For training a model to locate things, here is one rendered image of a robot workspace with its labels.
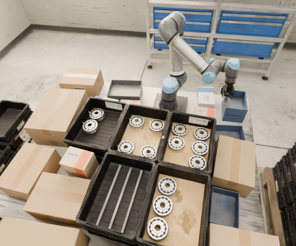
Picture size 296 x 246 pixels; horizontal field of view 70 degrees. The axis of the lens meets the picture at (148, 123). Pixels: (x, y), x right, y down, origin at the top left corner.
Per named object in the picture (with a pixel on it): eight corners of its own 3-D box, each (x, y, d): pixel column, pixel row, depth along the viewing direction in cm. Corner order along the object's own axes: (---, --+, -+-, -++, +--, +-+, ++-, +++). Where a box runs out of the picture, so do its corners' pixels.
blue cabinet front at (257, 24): (211, 52, 287) (221, 10, 244) (268, 57, 276) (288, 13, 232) (211, 53, 285) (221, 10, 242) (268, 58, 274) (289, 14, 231)
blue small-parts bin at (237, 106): (222, 95, 169) (225, 89, 164) (242, 97, 167) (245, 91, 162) (223, 113, 157) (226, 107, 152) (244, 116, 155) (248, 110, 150)
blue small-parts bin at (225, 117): (221, 102, 176) (223, 96, 170) (240, 104, 174) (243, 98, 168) (222, 120, 163) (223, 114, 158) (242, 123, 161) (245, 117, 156)
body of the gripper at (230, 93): (221, 97, 150) (223, 84, 140) (222, 90, 155) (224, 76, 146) (233, 98, 148) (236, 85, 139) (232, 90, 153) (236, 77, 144)
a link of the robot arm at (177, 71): (166, 90, 168) (158, 17, 131) (175, 80, 176) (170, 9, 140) (180, 92, 162) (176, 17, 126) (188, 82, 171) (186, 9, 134)
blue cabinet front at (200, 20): (154, 48, 300) (153, 6, 257) (205, 52, 288) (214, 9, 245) (153, 49, 298) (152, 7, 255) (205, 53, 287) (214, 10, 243)
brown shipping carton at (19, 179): (35, 154, 150) (25, 142, 138) (63, 160, 146) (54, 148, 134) (9, 195, 132) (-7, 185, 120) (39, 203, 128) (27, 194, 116)
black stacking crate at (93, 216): (110, 161, 132) (106, 151, 124) (156, 172, 127) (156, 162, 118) (81, 227, 109) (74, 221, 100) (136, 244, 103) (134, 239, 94)
